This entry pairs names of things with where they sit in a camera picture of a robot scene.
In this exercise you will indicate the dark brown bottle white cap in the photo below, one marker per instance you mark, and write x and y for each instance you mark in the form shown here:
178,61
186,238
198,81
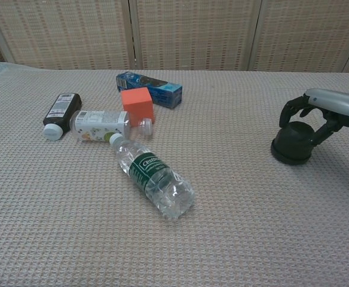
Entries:
61,110

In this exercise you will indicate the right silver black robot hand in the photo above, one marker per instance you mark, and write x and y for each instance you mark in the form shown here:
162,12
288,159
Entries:
339,103

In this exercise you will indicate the beige woven fringed tablecloth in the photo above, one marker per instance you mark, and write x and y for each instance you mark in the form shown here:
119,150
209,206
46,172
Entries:
237,203

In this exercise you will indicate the orange cube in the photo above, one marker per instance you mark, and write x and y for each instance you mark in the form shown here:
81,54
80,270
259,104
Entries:
137,103

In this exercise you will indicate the clear bottle white floral label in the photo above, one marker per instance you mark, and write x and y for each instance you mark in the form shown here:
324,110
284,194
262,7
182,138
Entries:
96,122

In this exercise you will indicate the clear water bottle green label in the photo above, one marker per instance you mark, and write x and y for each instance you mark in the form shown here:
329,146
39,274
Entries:
150,173

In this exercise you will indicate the blue cookie box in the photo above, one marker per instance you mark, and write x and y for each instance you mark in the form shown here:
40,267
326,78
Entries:
169,92

